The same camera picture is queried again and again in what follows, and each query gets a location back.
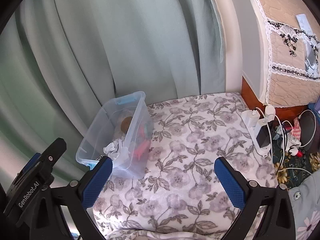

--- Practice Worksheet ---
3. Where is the white paper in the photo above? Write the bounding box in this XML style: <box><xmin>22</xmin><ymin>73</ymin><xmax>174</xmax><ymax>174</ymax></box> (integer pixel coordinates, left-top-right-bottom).
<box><xmin>103</xmin><ymin>139</ymin><xmax>129</xmax><ymax>160</ymax></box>

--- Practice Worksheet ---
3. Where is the pink hair roller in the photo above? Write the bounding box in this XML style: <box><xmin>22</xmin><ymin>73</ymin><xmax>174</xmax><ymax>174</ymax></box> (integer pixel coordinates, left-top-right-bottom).
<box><xmin>133</xmin><ymin>140</ymin><xmax>151</xmax><ymax>160</ymax></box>

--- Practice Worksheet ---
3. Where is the clear plastic storage box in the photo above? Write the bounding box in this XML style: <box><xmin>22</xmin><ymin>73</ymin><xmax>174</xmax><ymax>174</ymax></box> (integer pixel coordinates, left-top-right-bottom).
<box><xmin>75</xmin><ymin>91</ymin><xmax>153</xmax><ymax>179</ymax></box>

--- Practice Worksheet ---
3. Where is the black charger block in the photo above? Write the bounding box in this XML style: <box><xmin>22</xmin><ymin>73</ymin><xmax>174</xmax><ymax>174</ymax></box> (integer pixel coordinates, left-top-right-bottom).
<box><xmin>256</xmin><ymin>125</ymin><xmax>270</xmax><ymax>148</ymax></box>

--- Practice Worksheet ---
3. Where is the floral fleece blanket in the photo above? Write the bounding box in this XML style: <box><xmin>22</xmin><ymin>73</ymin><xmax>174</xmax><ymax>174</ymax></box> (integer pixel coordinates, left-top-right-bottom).
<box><xmin>93</xmin><ymin>93</ymin><xmax>277</xmax><ymax>239</ymax></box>

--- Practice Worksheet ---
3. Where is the white power strip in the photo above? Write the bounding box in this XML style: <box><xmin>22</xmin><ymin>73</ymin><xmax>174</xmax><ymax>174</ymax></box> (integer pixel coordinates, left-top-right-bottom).
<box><xmin>241</xmin><ymin>109</ymin><xmax>271</xmax><ymax>158</ymax></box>

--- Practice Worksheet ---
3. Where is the white charger adapter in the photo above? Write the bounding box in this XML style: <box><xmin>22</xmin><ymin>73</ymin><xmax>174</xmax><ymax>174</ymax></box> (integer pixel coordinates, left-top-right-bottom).
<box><xmin>246</xmin><ymin>110</ymin><xmax>260</xmax><ymax>128</ymax></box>
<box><xmin>263</xmin><ymin>105</ymin><xmax>276</xmax><ymax>124</ymax></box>

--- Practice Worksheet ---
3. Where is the green curtain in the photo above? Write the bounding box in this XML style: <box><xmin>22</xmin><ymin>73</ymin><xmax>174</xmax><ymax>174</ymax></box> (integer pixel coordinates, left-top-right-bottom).
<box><xmin>1</xmin><ymin>0</ymin><xmax>226</xmax><ymax>183</ymax></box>

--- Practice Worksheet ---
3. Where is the beige lace furniture cover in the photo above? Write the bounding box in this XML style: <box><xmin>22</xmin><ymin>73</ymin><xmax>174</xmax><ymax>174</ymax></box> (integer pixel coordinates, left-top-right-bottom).
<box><xmin>244</xmin><ymin>0</ymin><xmax>319</xmax><ymax>107</ymax></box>

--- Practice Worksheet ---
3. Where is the white charging cable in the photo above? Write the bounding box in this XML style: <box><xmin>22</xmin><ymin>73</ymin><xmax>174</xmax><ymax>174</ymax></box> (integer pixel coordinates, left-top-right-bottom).
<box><xmin>254</xmin><ymin>107</ymin><xmax>313</xmax><ymax>178</ymax></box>

